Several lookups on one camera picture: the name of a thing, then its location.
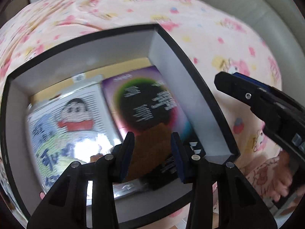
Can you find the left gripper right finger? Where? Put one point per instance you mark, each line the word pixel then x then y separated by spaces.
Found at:
pixel 185 153

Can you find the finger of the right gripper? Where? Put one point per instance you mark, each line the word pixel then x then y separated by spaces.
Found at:
pixel 249 91

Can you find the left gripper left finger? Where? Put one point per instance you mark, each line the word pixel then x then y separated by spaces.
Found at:
pixel 122 157

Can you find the brown wooden comb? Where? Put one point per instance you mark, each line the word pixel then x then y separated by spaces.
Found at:
pixel 151 148

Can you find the cartoon diamond painting kit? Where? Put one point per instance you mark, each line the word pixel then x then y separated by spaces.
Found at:
pixel 74 126

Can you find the person's right hand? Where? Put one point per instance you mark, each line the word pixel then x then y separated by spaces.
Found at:
pixel 282 179

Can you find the purple black booklet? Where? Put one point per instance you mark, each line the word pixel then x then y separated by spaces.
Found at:
pixel 140 99

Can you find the black open storage box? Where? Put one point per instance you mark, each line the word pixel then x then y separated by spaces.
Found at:
pixel 87 189

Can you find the pink cartoon print blanket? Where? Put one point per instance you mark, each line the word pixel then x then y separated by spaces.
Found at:
pixel 213 40

